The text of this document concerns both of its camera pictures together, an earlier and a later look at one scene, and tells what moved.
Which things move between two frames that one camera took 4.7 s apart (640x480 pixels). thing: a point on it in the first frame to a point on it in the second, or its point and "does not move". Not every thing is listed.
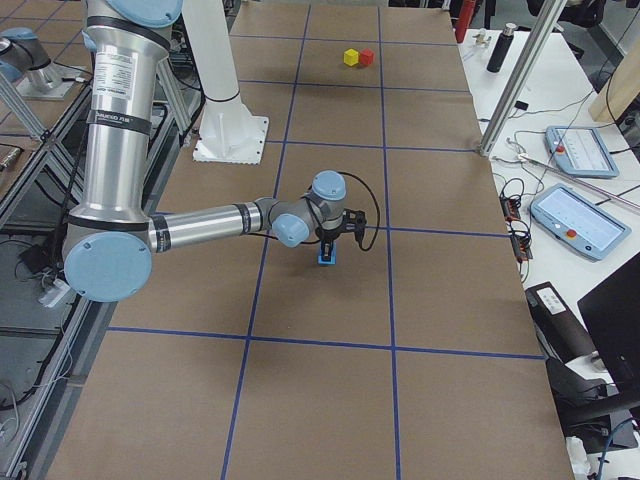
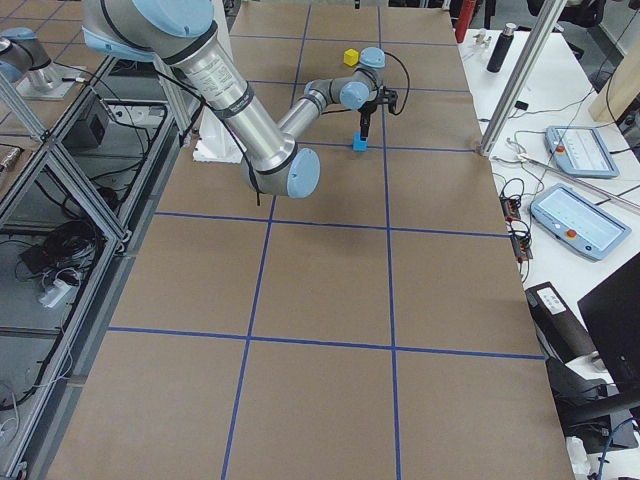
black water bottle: [501, 48] does not move
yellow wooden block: [351, 57] does not move
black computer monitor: [612, 313] does not move
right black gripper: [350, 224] to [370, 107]
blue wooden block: [328, 255] to [358, 144]
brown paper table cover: [421, 355] does not move
